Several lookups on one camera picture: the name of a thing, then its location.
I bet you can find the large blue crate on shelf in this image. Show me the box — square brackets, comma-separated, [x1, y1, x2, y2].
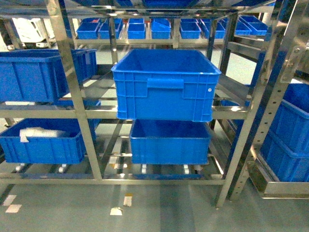
[111, 49, 221, 122]

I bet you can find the stainless steel shelf rack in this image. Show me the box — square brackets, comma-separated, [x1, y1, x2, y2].
[0, 0, 309, 207]

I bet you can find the lower middle blue crate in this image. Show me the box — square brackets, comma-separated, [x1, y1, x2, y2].
[129, 119, 211, 165]

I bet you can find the lower left crate with foam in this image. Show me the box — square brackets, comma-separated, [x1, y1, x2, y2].
[0, 118, 86, 164]

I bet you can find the white foam sheet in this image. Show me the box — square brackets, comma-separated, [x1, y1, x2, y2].
[19, 127, 70, 143]

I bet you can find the upper left blue crate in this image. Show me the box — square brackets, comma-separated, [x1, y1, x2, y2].
[0, 48, 98, 103]

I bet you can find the right blue crate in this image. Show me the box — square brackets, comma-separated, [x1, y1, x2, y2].
[261, 84, 309, 182]

